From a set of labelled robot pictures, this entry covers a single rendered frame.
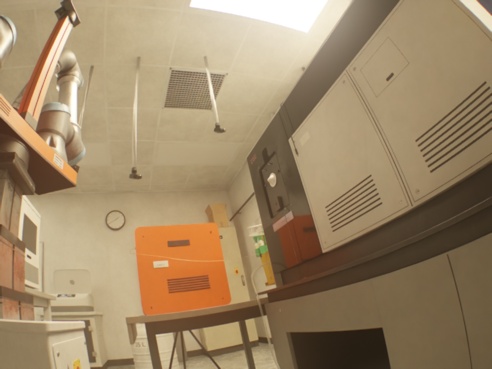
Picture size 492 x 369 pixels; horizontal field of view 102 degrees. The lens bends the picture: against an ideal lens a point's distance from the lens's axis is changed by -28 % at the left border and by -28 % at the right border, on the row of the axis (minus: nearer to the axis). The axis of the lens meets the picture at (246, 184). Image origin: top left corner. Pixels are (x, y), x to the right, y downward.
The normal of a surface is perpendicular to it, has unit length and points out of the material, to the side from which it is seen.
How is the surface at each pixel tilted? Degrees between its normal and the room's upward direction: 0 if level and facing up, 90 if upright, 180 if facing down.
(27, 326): 90
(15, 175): 180
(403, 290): 90
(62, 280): 105
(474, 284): 90
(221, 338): 90
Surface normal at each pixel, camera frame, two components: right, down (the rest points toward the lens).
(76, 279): 0.39, -0.21
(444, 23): -0.91, 0.02
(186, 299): 0.35, -0.45
